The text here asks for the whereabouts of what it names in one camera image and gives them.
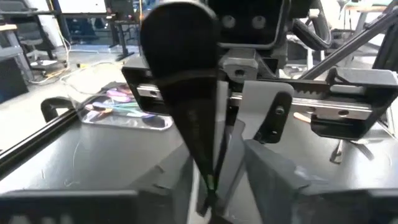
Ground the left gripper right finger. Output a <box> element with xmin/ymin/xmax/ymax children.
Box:
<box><xmin>244</xmin><ymin>139</ymin><xmax>398</xmax><ymax>224</ymax></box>

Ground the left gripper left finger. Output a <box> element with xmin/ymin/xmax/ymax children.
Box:
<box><xmin>0</xmin><ymin>144</ymin><xmax>195</xmax><ymax>224</ymax></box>

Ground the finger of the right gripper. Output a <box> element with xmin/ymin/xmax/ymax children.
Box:
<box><xmin>139</xmin><ymin>1</ymin><xmax>222</xmax><ymax>194</ymax></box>
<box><xmin>205</xmin><ymin>80</ymin><xmax>295</xmax><ymax>215</ymax></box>

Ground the clear plastic bin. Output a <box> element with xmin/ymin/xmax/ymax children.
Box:
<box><xmin>76</xmin><ymin>81</ymin><xmax>174</xmax><ymax>131</ymax></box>

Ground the black table clamp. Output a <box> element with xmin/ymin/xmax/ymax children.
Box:
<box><xmin>40</xmin><ymin>96</ymin><xmax>76</xmax><ymax>123</ymax></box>

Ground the dark cabinet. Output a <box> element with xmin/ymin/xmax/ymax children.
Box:
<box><xmin>0</xmin><ymin>57</ymin><xmax>29</xmax><ymax>103</ymax></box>

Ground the black rig frame strut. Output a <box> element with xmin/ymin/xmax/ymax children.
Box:
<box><xmin>300</xmin><ymin>9</ymin><xmax>398</xmax><ymax>80</ymax></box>

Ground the black desk leg frame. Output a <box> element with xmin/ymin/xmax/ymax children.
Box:
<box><xmin>107</xmin><ymin>18</ymin><xmax>136</xmax><ymax>62</ymax></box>

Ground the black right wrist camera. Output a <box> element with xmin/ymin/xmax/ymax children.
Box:
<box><xmin>206</xmin><ymin>0</ymin><xmax>292</xmax><ymax>50</ymax></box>

